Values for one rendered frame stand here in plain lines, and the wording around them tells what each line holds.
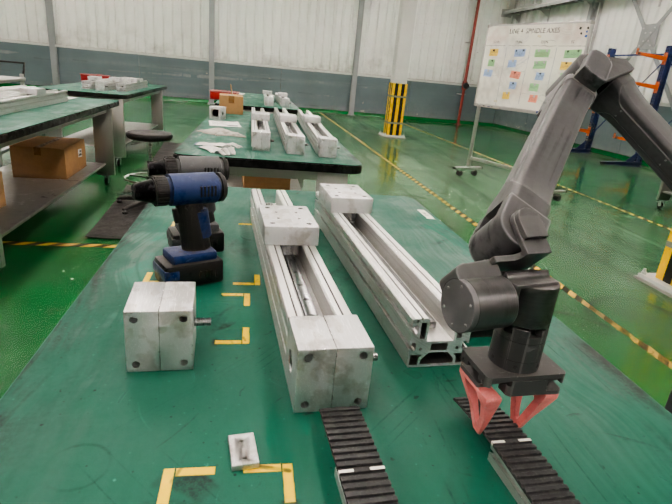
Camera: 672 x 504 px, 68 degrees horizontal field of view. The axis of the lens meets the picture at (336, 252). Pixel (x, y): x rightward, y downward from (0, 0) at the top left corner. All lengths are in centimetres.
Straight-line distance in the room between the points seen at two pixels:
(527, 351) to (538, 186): 20
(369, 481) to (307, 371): 16
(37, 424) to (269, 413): 27
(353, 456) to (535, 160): 43
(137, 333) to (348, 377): 29
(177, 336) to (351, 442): 29
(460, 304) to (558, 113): 37
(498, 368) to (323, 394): 22
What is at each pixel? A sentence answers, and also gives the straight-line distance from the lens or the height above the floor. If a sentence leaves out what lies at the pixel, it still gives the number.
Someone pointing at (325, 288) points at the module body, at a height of 86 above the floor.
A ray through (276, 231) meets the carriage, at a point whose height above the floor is 89.
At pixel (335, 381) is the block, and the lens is 66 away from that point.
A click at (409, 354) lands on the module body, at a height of 80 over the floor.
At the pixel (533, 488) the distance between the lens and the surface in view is 61.
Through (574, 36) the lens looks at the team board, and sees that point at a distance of 637.
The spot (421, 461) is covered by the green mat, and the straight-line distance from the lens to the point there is 64.
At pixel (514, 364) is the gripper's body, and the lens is 60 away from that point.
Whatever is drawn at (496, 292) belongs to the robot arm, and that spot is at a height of 101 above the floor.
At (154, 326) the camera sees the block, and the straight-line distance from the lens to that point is 73.
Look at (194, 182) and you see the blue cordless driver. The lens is 96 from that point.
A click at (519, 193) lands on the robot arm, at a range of 63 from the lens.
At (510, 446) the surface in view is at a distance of 65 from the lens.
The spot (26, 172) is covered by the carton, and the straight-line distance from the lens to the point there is 454.
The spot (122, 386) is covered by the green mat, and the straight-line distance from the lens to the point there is 75.
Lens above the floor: 120
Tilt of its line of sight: 20 degrees down
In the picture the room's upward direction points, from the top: 6 degrees clockwise
